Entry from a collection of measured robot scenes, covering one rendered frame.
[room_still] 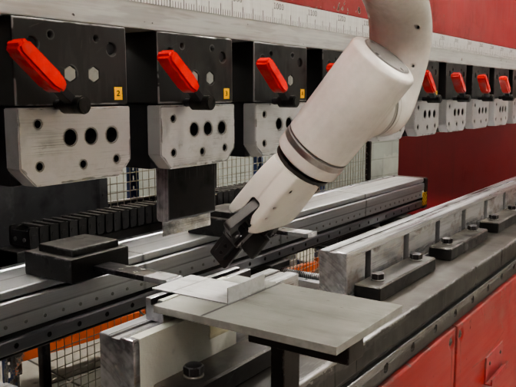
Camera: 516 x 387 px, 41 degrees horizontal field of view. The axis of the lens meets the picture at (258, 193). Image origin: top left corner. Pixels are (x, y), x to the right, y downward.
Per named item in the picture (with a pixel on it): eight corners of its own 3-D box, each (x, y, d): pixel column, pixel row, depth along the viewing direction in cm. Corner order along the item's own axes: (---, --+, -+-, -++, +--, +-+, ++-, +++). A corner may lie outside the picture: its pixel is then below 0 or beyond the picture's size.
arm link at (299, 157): (315, 119, 88) (302, 137, 89) (277, 121, 81) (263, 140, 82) (360, 164, 85) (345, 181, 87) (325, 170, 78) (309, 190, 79)
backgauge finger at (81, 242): (146, 302, 95) (145, 266, 94) (24, 274, 109) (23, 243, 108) (201, 282, 105) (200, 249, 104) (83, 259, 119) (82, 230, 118)
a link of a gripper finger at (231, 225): (276, 184, 85) (263, 211, 89) (229, 208, 81) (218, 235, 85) (282, 191, 85) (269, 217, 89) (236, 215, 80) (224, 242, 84)
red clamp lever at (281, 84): (273, 54, 94) (301, 100, 101) (249, 55, 97) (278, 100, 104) (269, 64, 93) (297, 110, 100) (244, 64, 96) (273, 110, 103)
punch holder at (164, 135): (161, 170, 83) (158, 30, 81) (111, 166, 88) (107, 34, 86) (235, 160, 96) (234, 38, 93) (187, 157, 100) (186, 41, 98)
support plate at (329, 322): (336, 355, 74) (336, 347, 74) (153, 312, 88) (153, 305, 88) (402, 312, 88) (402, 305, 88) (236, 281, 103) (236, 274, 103)
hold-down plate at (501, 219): (497, 233, 196) (498, 223, 196) (478, 231, 199) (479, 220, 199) (524, 217, 221) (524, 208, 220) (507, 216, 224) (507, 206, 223)
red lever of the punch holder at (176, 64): (176, 46, 78) (218, 101, 85) (150, 47, 80) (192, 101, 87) (170, 57, 77) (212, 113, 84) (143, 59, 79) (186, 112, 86)
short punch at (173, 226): (168, 237, 91) (167, 165, 89) (157, 236, 92) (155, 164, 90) (215, 226, 99) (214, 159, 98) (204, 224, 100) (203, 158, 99)
